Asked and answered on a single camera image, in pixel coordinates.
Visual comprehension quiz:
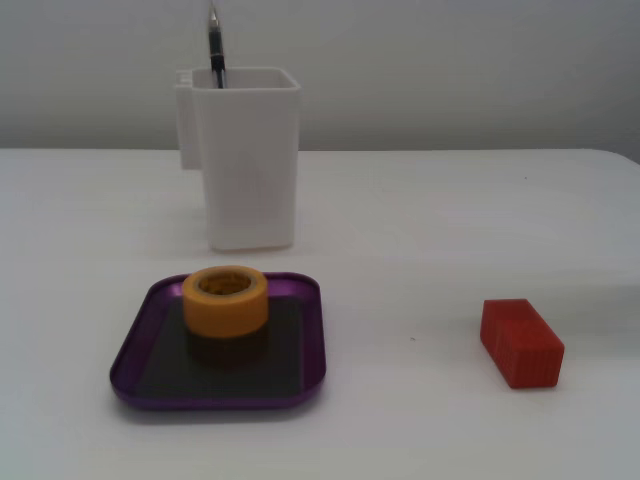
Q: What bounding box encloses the yellow tape roll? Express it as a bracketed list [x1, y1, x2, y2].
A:
[181, 265, 269, 340]

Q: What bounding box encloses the white rectangular pen holder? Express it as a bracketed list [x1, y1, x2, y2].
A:
[173, 66, 303, 254]

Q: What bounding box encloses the purple metal tray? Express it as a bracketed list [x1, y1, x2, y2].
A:
[109, 271, 327, 413]

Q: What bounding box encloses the black pen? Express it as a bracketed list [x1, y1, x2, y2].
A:
[207, 0, 229, 90]

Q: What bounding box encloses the red rectangular block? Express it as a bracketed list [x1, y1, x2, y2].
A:
[479, 298, 566, 390]

